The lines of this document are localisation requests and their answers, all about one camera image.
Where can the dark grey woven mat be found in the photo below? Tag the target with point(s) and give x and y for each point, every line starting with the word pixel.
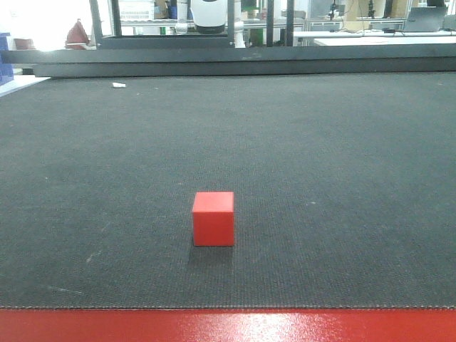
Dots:
pixel 322 191

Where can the white background table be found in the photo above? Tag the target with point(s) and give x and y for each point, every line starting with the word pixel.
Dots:
pixel 376 38

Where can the black metal frame rail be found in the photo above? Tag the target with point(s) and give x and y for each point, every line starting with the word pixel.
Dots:
pixel 113 63

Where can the dark red bag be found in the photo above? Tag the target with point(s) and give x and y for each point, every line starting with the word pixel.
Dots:
pixel 77 38

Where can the blue plastic bin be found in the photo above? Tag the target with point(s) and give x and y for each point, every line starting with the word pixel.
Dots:
pixel 6 71

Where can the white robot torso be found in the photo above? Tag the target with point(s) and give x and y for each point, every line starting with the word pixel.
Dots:
pixel 209 16

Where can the grey laptop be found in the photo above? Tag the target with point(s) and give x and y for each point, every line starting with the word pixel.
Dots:
pixel 425 19

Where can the red magnetic cube block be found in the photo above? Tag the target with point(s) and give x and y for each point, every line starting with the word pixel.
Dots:
pixel 213 219

